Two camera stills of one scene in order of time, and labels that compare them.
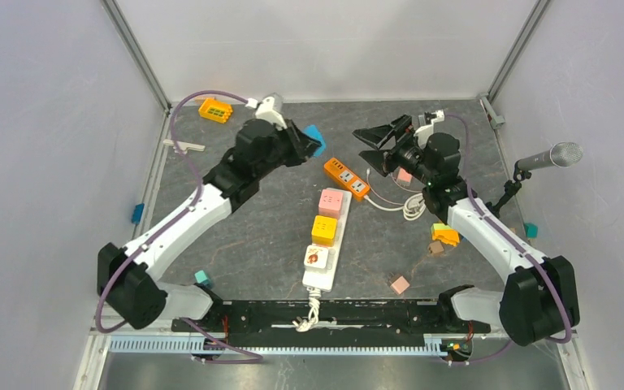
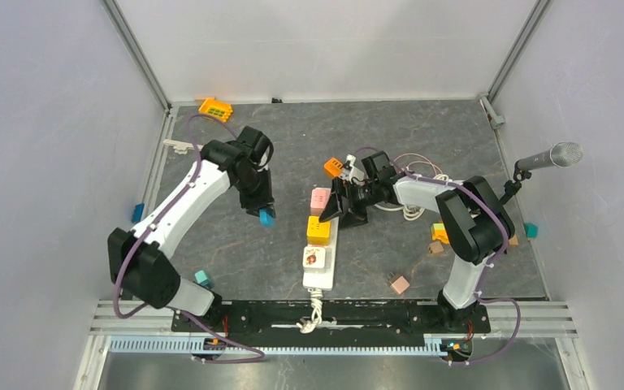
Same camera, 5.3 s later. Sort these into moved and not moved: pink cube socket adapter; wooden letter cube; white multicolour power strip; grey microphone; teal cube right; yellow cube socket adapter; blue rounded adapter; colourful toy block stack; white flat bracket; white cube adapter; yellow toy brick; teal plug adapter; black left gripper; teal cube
Moved: pink cube socket adapter; yellow cube socket adapter; white multicolour power strip; black left gripper; blue rounded adapter
Not moved: white cube adapter; yellow toy brick; teal cube; colourful toy block stack; grey microphone; teal plug adapter; wooden letter cube; white flat bracket; teal cube right
